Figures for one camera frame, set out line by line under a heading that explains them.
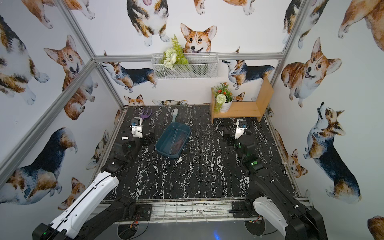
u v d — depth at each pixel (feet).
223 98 3.11
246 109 3.59
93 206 1.50
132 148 1.85
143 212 2.43
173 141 3.29
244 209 2.31
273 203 1.62
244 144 1.90
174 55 2.56
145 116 3.84
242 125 2.18
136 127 2.09
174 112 3.84
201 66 3.03
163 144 3.23
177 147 3.15
